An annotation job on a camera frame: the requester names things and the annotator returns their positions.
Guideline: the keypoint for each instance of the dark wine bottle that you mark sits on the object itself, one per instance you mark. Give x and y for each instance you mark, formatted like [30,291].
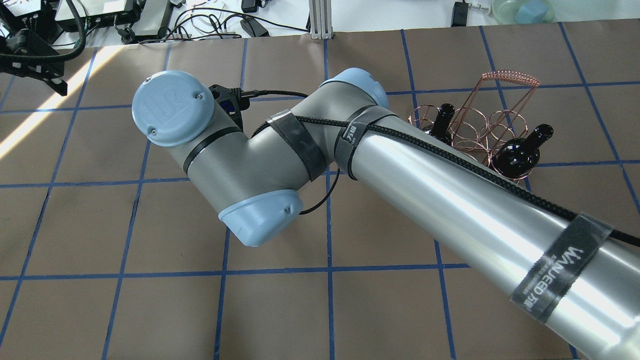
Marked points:
[518,156]
[440,128]

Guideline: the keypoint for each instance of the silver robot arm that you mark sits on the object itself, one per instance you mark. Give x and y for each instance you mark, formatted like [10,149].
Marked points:
[571,272]

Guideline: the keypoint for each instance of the dark wine bottle upright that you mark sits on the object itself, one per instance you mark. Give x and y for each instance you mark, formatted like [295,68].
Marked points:
[440,128]

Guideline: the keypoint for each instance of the green glass bowl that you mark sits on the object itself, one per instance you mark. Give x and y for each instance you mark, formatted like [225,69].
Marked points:
[522,12]

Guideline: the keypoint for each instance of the aluminium frame post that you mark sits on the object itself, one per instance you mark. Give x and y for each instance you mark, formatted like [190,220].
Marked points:
[320,19]

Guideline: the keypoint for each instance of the copper wire wine basket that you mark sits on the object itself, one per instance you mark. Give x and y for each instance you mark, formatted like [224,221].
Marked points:
[477,135]

